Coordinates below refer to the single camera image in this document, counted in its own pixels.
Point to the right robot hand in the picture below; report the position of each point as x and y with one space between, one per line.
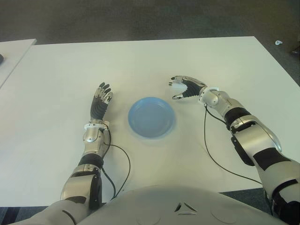
193 86

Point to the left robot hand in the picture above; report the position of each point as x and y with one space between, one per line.
99 107

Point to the white charger block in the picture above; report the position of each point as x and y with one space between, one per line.
178 87

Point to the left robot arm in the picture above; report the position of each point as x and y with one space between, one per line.
90 138

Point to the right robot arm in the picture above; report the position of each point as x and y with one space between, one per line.
253 143

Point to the blue plate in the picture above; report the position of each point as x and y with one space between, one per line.
151 117

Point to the small white floor object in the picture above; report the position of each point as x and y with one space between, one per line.
278 42

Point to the white side table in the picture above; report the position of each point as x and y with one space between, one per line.
11 54

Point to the grey robot torso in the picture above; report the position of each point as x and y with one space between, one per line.
164 206

